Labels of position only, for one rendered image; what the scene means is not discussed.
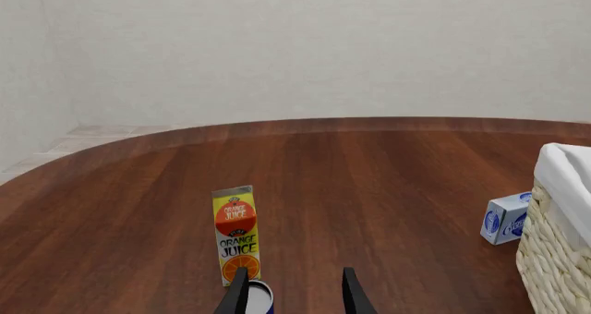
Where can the orange juice carton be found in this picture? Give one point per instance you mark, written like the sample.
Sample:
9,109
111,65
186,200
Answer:
236,231

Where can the blue tin with silver lid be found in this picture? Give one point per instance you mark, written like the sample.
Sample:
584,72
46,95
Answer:
260,297

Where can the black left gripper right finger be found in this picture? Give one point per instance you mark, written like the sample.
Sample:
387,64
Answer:
354,296

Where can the white and blue printed box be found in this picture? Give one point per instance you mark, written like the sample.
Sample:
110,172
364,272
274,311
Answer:
502,220

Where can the woven basket with white liner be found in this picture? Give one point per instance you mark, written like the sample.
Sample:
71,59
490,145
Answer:
556,231

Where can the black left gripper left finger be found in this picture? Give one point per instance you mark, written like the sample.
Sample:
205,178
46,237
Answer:
236,296

